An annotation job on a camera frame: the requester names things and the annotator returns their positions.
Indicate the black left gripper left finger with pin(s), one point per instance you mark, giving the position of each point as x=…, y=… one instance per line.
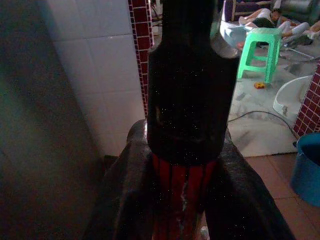
x=127, y=190

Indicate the light blue plastic tub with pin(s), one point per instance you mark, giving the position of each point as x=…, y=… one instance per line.
x=231, y=31

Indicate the small yellow toy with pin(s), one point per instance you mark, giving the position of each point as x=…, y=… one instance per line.
x=259, y=85

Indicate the blue plastic bucket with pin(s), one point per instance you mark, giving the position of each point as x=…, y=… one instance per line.
x=308, y=170

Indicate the red broom with black grip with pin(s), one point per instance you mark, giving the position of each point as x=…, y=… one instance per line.
x=190, y=100

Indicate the person's legs in light trousers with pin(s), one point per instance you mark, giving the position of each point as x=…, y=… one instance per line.
x=297, y=28

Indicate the white plastic basin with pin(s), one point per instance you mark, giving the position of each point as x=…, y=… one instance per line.
x=282, y=100

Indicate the child lying in white clothes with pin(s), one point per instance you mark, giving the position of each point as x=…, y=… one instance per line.
x=260, y=18

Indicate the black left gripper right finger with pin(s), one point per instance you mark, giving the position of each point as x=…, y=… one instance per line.
x=240, y=200

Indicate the green plastic stool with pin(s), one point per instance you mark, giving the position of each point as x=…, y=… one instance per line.
x=260, y=47

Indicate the purple sofa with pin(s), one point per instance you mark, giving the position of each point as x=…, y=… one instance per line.
x=246, y=6

